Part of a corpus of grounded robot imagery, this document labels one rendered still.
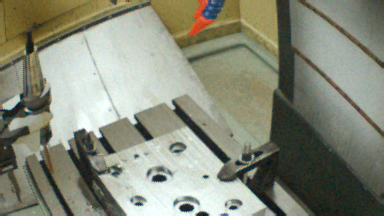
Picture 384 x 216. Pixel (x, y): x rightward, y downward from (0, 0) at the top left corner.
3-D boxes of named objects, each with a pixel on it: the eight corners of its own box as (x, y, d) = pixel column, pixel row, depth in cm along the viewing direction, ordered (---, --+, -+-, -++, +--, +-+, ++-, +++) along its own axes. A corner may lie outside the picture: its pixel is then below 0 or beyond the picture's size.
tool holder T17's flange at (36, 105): (57, 103, 73) (55, 88, 72) (29, 120, 70) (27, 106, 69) (42, 85, 77) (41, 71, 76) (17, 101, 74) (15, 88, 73)
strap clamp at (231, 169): (221, 212, 113) (224, 160, 104) (213, 204, 115) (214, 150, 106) (273, 186, 118) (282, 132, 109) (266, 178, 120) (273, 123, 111)
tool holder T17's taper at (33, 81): (49, 88, 72) (45, 48, 68) (28, 101, 70) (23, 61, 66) (39, 76, 75) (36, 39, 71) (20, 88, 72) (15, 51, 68)
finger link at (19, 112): (40, 109, 82) (7, 134, 77) (35, 80, 78) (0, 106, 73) (48, 118, 80) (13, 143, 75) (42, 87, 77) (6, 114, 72)
